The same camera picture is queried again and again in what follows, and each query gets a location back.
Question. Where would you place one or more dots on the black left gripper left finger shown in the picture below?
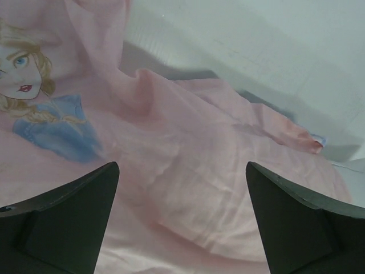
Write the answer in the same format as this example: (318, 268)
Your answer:
(61, 230)

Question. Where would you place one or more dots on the blue and pink printed pillowcase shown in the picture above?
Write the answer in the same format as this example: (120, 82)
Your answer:
(182, 204)

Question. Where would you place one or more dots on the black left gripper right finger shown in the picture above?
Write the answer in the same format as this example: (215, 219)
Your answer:
(303, 231)

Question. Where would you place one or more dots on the white pillow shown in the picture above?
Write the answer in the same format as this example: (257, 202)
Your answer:
(356, 165)

